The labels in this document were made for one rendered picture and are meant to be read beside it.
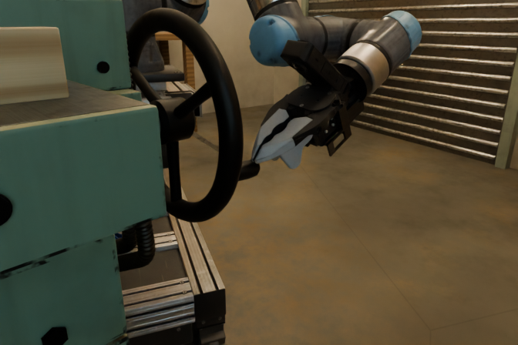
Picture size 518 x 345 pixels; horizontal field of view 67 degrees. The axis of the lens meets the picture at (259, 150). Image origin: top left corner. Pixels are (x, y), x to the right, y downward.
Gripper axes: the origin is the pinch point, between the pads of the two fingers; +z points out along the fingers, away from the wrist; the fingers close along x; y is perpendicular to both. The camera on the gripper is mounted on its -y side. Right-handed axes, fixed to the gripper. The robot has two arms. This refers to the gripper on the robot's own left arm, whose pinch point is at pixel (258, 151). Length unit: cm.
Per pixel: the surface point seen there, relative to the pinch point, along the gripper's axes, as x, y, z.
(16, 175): -17.8, -24.4, 20.8
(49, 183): -17.8, -23.3, 20.1
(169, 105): 9.9, -7.6, 4.1
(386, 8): 145, 115, -245
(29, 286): -11.0, -15.0, 25.1
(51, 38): -12.5, -26.8, 15.7
